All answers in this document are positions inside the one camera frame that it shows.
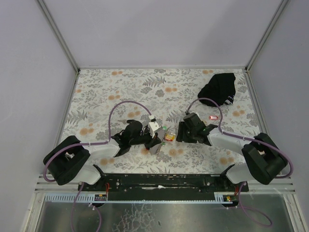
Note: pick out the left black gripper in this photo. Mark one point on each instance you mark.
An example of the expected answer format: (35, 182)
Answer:
(154, 141)

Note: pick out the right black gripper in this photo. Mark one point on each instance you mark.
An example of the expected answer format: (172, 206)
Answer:
(183, 132)

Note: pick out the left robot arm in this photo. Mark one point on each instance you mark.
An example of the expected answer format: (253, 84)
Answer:
(70, 160)

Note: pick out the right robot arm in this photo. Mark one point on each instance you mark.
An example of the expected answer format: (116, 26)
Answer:
(263, 160)

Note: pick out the yellow key tag on holder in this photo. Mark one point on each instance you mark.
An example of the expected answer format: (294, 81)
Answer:
(171, 134)

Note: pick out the black key tag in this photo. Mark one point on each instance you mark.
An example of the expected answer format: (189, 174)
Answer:
(130, 121)

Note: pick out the black cloth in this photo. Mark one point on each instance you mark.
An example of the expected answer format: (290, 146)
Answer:
(220, 88)

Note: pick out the floral table mat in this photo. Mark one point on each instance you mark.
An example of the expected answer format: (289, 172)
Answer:
(103, 100)

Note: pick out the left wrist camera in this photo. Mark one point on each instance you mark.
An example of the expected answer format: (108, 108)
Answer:
(153, 128)

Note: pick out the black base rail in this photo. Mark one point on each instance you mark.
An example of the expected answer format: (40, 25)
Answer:
(161, 187)

